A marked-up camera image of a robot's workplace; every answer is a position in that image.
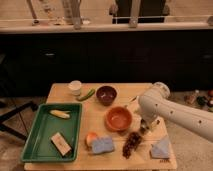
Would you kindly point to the orange bowl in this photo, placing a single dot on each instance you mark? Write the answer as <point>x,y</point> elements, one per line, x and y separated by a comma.
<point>118,119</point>

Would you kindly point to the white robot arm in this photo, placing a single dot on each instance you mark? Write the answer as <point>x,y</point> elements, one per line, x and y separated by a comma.
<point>154,102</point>

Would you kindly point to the dark maroon bowl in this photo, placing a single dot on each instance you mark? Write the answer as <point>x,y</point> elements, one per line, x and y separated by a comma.
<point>106,95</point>

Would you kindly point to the green pepper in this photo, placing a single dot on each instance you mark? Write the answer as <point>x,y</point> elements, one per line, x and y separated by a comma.
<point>86,96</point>

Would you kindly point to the small spoon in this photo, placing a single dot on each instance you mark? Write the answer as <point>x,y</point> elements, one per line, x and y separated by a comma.
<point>136,97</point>

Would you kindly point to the white cup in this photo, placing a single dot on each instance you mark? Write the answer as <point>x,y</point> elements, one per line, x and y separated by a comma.
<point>75,87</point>

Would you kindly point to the orange peach fruit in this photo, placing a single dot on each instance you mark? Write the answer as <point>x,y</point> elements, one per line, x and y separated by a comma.
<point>91,136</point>

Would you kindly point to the dark grape bunch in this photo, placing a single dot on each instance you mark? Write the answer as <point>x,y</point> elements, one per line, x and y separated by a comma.
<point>132,143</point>

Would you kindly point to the metal measuring cup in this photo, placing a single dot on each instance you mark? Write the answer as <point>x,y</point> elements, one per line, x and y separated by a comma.
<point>145,127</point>

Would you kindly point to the wooden block sponge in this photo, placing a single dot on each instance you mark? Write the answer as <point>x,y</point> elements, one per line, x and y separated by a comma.
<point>61,144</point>

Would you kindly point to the blue cloth right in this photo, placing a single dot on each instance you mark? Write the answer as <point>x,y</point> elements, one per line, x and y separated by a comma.
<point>160,150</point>

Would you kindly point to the green plastic tray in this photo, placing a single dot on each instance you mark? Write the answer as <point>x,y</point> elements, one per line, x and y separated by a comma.
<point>38,147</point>

